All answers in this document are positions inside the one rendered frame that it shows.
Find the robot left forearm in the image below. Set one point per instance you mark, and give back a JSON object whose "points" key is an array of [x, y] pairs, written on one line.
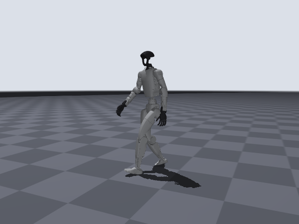
{"points": [[164, 97]]}

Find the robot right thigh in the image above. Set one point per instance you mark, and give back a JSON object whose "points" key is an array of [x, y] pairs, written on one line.
{"points": [[151, 138]]}

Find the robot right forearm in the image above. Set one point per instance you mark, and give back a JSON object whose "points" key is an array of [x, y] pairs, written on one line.
{"points": [[130, 98]]}

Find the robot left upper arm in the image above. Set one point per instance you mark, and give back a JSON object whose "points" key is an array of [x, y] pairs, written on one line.
{"points": [[159, 76]]}

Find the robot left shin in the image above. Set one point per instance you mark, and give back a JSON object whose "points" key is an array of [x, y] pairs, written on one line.
{"points": [[140, 151]]}

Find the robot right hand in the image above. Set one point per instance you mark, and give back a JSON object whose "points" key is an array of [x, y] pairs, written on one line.
{"points": [[120, 108]]}

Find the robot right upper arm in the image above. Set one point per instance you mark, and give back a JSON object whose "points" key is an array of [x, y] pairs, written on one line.
{"points": [[137, 89]]}

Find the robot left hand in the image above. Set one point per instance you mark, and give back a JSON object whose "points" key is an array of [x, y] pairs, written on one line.
{"points": [[162, 117]]}

